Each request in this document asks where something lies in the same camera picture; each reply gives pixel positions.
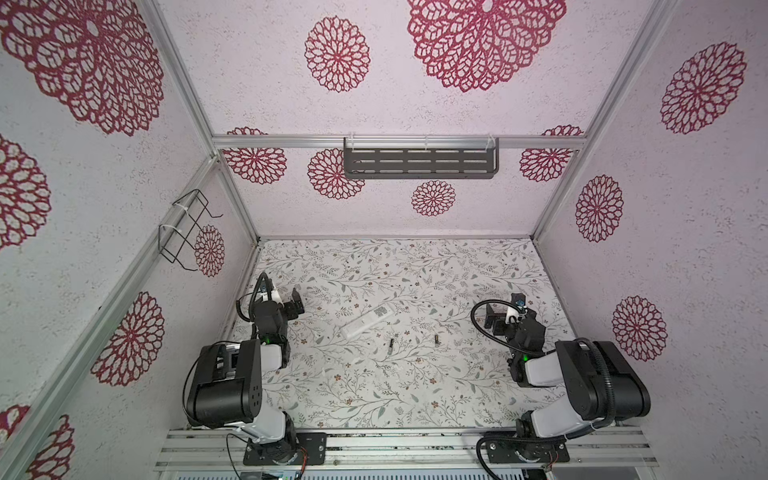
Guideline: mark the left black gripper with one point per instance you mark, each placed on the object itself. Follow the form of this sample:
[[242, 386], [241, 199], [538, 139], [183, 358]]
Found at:
[[267, 309]]

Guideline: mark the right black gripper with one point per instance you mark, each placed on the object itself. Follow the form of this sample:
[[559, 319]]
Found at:
[[530, 327]]

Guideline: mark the white remote control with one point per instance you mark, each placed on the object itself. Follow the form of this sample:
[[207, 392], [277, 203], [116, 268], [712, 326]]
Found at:
[[366, 321]]

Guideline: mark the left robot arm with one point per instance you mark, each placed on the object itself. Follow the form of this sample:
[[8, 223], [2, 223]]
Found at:
[[226, 389]]

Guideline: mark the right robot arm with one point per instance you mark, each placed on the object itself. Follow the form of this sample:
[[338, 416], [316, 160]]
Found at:
[[601, 387]]

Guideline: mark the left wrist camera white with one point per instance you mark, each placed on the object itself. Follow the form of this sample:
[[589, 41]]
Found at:
[[272, 295]]

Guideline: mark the black wire wall rack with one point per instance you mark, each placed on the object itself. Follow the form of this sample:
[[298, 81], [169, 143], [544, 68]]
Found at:
[[174, 238]]

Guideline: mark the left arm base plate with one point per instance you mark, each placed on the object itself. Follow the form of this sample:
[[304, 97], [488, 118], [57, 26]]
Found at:
[[296, 449]]

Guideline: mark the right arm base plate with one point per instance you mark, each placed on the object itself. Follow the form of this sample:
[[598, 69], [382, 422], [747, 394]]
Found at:
[[525, 447]]

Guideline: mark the dark grey wall shelf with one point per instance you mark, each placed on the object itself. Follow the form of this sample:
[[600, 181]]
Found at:
[[423, 163]]

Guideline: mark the aluminium front rail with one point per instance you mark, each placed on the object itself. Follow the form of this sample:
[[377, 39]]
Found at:
[[416, 448]]

